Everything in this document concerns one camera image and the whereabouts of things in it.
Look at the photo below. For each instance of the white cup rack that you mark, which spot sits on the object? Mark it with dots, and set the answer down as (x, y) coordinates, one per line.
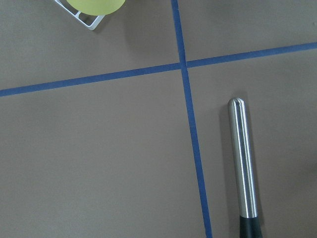
(91, 22)

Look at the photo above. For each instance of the yellow cup on rack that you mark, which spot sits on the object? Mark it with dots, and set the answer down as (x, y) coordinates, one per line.
(97, 7)

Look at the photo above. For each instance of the steel muddler black handle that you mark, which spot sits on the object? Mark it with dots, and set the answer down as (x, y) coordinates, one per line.
(249, 222)

